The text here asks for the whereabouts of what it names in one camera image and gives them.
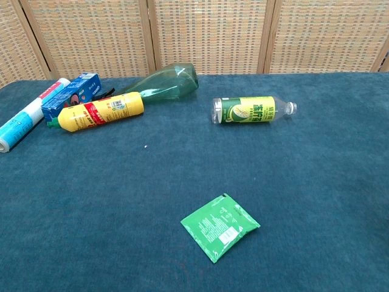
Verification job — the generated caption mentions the woven folding screen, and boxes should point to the woven folding screen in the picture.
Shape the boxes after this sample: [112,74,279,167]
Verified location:
[0,0,389,89]

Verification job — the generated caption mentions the green snack packet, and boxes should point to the green snack packet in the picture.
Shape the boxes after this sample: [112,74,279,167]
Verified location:
[180,193,261,264]

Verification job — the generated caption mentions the blue table cloth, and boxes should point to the blue table cloth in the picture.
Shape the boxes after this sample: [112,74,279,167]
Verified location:
[0,72,389,292]

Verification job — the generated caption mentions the clear bottle with green label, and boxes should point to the clear bottle with green label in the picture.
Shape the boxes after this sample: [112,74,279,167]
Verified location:
[212,96,298,125]

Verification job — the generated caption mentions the green transparent plastic bottle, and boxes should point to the green transparent plastic bottle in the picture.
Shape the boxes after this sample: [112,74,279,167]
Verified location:
[116,63,200,105]

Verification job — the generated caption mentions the blue Oreo cookie box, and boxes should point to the blue Oreo cookie box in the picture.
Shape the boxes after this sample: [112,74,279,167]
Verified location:
[41,72,102,120]

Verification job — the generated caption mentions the white and blue tube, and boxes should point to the white and blue tube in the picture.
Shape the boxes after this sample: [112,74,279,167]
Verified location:
[0,77,72,153]

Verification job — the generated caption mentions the yellow bottle with green cap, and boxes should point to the yellow bottle with green cap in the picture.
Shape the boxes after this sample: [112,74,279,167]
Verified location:
[46,91,145,133]

